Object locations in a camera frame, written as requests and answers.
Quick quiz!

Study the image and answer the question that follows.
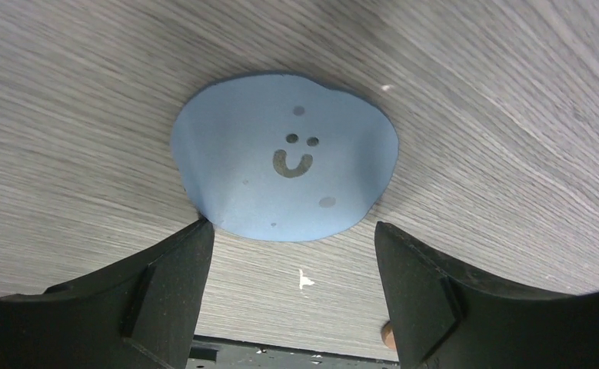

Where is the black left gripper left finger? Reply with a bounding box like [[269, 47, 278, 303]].
[[0, 220, 215, 368]]

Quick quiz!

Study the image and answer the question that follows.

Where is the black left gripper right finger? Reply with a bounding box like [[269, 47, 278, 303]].
[[374, 222, 599, 368]]

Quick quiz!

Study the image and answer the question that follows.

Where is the blue smiley foam coaster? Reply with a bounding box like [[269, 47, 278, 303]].
[[170, 73, 399, 241]]

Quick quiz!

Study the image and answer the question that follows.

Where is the plain orange round coaster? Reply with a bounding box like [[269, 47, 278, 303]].
[[381, 321, 397, 351]]

